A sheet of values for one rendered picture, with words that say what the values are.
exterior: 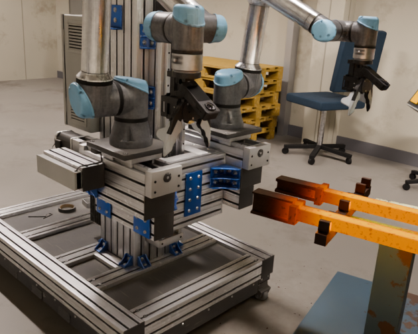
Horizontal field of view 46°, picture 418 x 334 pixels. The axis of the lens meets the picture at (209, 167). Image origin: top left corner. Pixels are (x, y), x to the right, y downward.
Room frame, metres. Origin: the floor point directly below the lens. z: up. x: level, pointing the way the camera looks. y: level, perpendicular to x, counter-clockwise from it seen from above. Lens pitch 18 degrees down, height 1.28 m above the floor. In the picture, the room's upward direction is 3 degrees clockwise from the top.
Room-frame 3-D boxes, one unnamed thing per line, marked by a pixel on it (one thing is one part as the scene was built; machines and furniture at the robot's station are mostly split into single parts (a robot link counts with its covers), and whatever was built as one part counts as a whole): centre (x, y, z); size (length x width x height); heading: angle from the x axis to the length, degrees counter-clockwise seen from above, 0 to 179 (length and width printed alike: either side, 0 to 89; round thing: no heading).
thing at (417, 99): (1.92, -0.81, 1.01); 0.07 x 0.05 x 0.07; 177
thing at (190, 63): (1.20, 0.07, 1.15); 0.08 x 0.08 x 0.05
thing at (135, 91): (1.67, 0.28, 0.98); 0.13 x 0.12 x 0.14; 129
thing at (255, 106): (5.29, -0.08, 0.38); 1.12 x 0.74 x 0.77; 47
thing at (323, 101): (4.54, -1.05, 0.59); 0.69 x 0.66 x 1.19; 49
